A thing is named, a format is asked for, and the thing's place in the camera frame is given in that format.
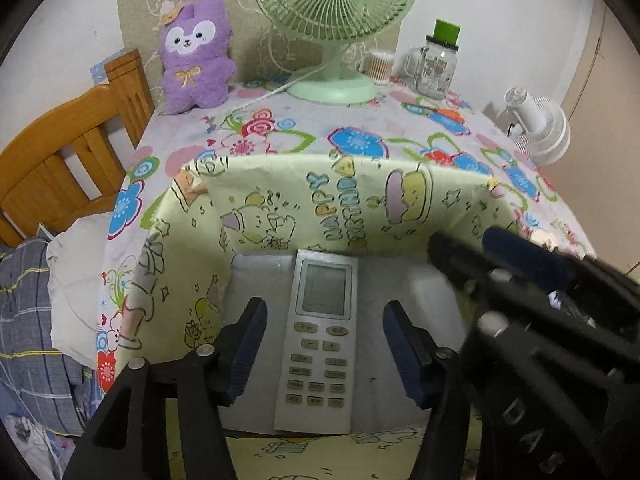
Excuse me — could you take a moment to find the yellow cartoon print storage box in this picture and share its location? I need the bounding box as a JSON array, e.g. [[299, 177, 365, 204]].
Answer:
[[116, 152, 522, 480]]

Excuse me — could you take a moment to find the glass jar mug green lid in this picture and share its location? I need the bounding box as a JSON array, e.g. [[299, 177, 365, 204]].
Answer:
[[402, 19, 461, 100]]

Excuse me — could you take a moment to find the white remote control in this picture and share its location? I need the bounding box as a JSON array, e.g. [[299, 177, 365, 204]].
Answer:
[[273, 248, 360, 435]]

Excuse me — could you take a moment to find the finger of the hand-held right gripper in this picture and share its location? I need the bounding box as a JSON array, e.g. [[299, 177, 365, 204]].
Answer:
[[429, 232, 617, 480], [481, 226, 640, 313]]

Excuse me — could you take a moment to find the beige door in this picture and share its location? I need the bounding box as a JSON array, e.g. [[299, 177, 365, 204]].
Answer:
[[542, 0, 640, 281]]

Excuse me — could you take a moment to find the beige patterned wall poster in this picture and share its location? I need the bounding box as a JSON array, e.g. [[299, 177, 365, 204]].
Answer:
[[117, 0, 403, 111]]

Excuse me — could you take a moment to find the blue patterned paper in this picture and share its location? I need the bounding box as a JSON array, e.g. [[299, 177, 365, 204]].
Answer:
[[90, 49, 131, 83]]

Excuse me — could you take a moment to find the purple plush toy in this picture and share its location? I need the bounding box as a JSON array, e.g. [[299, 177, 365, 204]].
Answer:
[[159, 3, 237, 115]]

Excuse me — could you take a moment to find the white clip fan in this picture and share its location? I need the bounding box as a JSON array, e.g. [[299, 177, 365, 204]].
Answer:
[[502, 86, 572, 167]]

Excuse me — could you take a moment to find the white pillow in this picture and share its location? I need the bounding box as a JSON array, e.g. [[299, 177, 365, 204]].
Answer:
[[46, 212, 123, 368]]

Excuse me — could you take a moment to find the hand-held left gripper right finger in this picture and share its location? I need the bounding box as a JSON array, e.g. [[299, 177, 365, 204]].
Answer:
[[382, 300, 471, 480]]

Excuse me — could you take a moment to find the green desk fan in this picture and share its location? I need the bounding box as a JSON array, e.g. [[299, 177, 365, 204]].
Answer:
[[251, 0, 418, 106]]

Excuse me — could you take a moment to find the floral tablecloth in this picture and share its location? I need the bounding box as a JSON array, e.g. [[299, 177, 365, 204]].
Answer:
[[95, 77, 598, 396]]

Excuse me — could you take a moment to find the white fan cable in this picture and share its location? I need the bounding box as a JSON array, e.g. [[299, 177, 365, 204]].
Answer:
[[227, 62, 328, 112]]

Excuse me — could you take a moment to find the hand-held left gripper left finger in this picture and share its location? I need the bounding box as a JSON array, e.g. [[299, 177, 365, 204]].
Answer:
[[62, 297, 268, 480]]

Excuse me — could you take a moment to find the light printed cloth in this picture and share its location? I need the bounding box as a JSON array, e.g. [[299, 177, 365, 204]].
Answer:
[[0, 410, 66, 480]]

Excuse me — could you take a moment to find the grey plaid blanket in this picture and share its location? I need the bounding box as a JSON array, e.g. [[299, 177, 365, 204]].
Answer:
[[0, 237, 96, 436]]

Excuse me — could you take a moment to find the cotton swab container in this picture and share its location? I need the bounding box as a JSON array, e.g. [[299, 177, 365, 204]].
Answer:
[[361, 50, 396, 86]]

